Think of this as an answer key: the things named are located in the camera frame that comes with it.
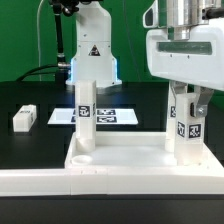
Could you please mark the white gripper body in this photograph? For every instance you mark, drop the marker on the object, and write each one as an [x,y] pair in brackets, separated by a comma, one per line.
[186,44]

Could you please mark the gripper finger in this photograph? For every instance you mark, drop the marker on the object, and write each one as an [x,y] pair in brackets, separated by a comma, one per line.
[199,106]
[177,88]

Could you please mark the white desk top tray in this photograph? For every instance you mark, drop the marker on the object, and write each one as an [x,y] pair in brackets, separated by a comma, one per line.
[124,149]

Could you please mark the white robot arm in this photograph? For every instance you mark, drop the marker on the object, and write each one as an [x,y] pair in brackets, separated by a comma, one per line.
[93,59]

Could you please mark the white L-shaped fence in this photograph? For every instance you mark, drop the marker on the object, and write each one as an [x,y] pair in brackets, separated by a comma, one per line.
[111,181]

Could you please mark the fiducial marker sheet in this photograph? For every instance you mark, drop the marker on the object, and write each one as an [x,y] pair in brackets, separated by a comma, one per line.
[117,116]

